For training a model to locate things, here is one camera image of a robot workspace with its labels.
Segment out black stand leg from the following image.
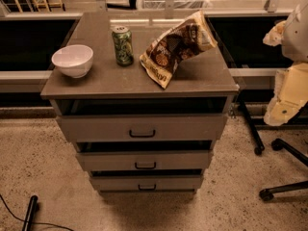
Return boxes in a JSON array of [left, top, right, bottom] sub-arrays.
[[22, 195, 39, 231]]

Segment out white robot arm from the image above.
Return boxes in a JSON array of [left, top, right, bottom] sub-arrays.
[[263, 0, 308, 126]]

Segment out grey drawer cabinet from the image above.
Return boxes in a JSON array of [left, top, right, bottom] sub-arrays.
[[40, 11, 241, 197]]

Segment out grey top drawer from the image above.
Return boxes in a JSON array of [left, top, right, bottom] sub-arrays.
[[56, 96, 230, 142]]

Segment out black chair base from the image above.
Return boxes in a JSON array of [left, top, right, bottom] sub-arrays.
[[259, 139, 308, 202]]

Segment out grey drawer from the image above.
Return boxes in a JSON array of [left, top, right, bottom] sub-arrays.
[[76, 141, 212, 171], [56, 96, 230, 142], [90, 169, 203, 192]]

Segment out grey middle drawer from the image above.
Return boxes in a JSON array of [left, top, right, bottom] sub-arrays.
[[76, 141, 212, 171]]

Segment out wire mesh basket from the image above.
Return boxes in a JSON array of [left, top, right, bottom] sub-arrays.
[[137, 0, 213, 10]]

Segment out black floor cable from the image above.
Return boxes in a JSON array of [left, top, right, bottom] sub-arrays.
[[0, 193, 75, 231]]

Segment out green soda can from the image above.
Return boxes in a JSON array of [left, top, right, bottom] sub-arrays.
[[112, 26, 134, 66]]

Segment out white bowl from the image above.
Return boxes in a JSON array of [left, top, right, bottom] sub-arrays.
[[51, 44, 93, 78]]

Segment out black table leg frame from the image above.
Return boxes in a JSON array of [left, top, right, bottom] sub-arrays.
[[238, 99, 308, 159]]

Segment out brown chip bag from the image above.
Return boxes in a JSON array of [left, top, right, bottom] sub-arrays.
[[140, 11, 218, 90]]

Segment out grey bottom drawer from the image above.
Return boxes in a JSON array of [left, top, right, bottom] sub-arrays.
[[90, 169, 203, 192]]

